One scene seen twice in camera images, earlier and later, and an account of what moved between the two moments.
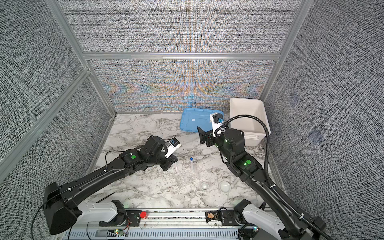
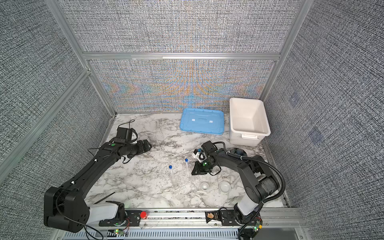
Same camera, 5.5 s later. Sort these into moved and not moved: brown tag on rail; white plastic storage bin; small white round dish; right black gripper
Moved: right black gripper
Not moved: brown tag on rail; small white round dish; white plastic storage bin
